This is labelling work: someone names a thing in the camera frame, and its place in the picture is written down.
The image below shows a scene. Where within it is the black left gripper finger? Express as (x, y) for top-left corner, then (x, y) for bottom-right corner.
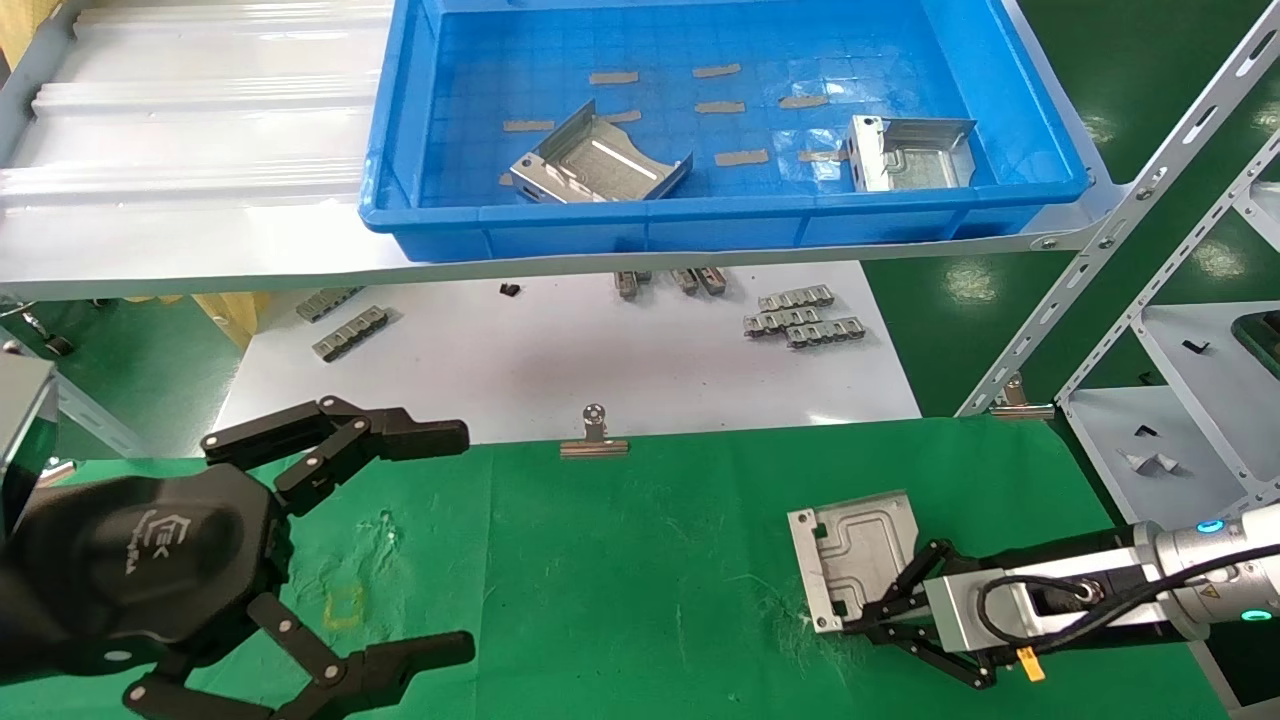
(203, 396), (471, 520)

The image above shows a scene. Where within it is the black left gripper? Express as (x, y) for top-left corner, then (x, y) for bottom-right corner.
(20, 464), (477, 720)

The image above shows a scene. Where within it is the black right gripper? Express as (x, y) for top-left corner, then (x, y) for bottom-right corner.
(845, 527), (1167, 692)

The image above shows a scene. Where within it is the stamped metal bracket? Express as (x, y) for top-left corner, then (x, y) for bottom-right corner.
(787, 489), (922, 634)

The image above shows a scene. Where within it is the grey metal link strip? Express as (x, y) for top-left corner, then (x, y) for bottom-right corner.
(312, 305), (390, 362)
(296, 287), (363, 323)
(757, 284), (836, 313)
(785, 317), (867, 349)
(742, 306), (823, 338)

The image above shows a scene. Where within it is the silver binder clip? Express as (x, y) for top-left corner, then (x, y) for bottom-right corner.
(560, 403), (631, 459)
(988, 372), (1057, 419)

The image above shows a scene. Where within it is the green cloth mat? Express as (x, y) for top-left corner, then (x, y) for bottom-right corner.
(0, 415), (1231, 720)

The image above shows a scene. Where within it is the yellow cardboard box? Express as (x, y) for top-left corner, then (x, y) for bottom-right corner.
(0, 0), (63, 69)
(190, 292), (271, 349)

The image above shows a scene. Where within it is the blue plastic bin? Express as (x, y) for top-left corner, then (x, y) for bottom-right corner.
(360, 0), (1092, 263)

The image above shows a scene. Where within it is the grey metal rack shelf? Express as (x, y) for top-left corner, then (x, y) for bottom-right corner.
(1060, 385), (1253, 528)
(1138, 300), (1280, 483)
(1233, 183), (1280, 253)

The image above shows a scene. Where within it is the perforated grey rack upright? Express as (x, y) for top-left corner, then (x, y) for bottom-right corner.
(1055, 130), (1280, 403)
(958, 0), (1280, 418)

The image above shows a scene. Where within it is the white corrugated plastic sheet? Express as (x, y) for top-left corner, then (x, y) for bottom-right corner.
(0, 0), (397, 198)

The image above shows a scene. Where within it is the dark device with green edge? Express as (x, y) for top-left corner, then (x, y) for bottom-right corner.
(1232, 310), (1280, 381)

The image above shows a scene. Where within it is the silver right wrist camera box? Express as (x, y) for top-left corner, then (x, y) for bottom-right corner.
(923, 568), (1041, 658)

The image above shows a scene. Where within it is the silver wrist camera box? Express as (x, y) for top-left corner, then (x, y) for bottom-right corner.
(0, 352), (59, 531)
(923, 568), (1041, 658)

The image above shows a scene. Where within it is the black cable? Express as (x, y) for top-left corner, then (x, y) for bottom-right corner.
(978, 543), (1280, 656)

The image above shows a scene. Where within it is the left metal bracket in tray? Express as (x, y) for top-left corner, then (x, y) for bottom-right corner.
(510, 100), (694, 205)

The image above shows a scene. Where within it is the metal bracket in tray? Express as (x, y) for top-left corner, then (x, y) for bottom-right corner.
(848, 115), (979, 193)
(510, 100), (694, 205)

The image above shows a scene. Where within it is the grey metal frame beam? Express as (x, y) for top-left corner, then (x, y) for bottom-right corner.
(55, 380), (151, 459)

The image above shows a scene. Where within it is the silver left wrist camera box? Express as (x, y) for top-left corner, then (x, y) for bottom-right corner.
(0, 352), (59, 531)

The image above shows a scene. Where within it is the right metal bracket in tray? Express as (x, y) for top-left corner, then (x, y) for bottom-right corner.
(848, 115), (979, 193)

